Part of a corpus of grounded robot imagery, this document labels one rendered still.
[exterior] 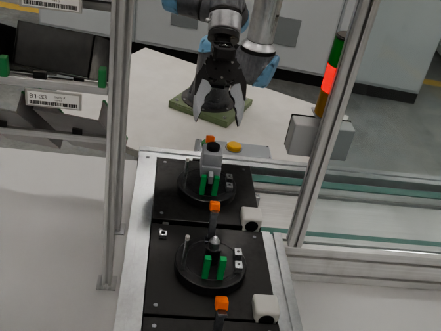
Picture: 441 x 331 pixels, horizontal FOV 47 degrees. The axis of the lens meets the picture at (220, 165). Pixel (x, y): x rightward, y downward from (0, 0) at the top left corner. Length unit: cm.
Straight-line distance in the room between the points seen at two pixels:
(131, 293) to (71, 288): 18
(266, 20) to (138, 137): 53
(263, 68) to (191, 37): 266
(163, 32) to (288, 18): 101
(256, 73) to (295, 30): 256
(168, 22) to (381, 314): 342
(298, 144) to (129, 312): 44
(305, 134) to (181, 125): 75
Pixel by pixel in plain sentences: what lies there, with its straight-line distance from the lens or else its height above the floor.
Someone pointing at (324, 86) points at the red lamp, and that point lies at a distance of 96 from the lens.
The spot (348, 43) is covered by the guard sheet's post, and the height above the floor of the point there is 142.
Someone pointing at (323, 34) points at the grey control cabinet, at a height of 45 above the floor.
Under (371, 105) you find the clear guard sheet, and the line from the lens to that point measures 98.
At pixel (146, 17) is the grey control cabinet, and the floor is 33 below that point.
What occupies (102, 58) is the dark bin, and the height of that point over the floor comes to 132.
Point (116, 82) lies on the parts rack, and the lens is 83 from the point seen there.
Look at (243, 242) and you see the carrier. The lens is 109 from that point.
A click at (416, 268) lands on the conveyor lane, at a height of 93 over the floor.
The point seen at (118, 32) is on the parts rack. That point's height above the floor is 141.
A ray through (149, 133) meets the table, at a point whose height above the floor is 86.
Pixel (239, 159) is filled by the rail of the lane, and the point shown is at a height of 96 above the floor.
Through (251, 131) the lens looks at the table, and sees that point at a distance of 171.
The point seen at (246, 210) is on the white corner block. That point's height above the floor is 99.
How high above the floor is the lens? 168
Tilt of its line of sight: 33 degrees down
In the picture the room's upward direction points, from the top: 10 degrees clockwise
